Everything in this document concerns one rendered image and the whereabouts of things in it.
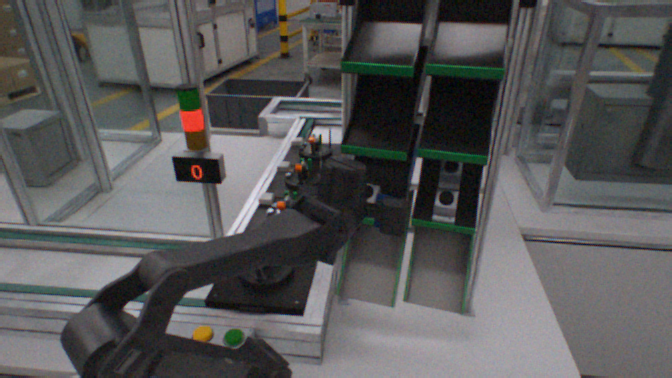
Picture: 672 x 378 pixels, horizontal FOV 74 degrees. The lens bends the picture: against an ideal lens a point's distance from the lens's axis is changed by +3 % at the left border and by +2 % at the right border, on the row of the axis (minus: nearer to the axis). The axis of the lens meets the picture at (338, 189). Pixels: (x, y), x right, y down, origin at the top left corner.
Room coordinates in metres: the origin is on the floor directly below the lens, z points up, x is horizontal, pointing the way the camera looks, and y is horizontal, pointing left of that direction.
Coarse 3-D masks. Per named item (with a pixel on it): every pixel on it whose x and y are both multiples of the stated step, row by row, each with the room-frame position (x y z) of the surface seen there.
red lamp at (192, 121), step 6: (186, 114) 1.01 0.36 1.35; (192, 114) 1.01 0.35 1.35; (198, 114) 1.02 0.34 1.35; (186, 120) 1.01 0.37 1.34; (192, 120) 1.01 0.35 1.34; (198, 120) 1.02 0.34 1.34; (186, 126) 1.01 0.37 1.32; (192, 126) 1.01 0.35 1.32; (198, 126) 1.02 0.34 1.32; (204, 126) 1.04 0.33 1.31
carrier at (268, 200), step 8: (264, 192) 1.28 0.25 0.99; (288, 192) 1.19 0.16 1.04; (296, 192) 1.19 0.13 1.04; (264, 200) 1.23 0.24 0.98; (272, 200) 1.25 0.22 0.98; (280, 200) 1.26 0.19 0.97; (288, 200) 1.14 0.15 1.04; (256, 208) 1.21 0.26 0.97; (264, 208) 1.21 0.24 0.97; (272, 208) 1.17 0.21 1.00; (256, 216) 1.16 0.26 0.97; (264, 216) 1.16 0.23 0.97; (248, 224) 1.12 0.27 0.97; (256, 224) 1.12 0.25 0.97
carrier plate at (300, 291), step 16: (304, 272) 0.89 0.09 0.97; (224, 288) 0.83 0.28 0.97; (240, 288) 0.83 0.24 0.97; (288, 288) 0.83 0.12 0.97; (304, 288) 0.83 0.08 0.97; (208, 304) 0.79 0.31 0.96; (224, 304) 0.79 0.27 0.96; (240, 304) 0.78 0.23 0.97; (256, 304) 0.78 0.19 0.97; (272, 304) 0.78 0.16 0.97; (288, 304) 0.78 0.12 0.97; (304, 304) 0.78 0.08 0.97
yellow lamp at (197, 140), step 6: (186, 132) 1.02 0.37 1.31; (192, 132) 1.01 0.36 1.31; (198, 132) 1.02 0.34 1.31; (204, 132) 1.03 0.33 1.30; (186, 138) 1.02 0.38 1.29; (192, 138) 1.01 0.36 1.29; (198, 138) 1.02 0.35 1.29; (204, 138) 1.03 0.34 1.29; (186, 144) 1.02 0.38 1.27; (192, 144) 1.01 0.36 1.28; (198, 144) 1.01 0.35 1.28; (204, 144) 1.03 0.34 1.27
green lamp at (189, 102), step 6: (180, 96) 1.01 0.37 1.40; (186, 96) 1.01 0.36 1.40; (192, 96) 1.02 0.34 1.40; (198, 96) 1.03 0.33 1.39; (180, 102) 1.02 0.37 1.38; (186, 102) 1.01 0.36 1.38; (192, 102) 1.02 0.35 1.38; (198, 102) 1.03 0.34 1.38; (180, 108) 1.02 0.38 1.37; (186, 108) 1.01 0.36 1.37; (192, 108) 1.01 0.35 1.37; (198, 108) 1.03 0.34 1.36
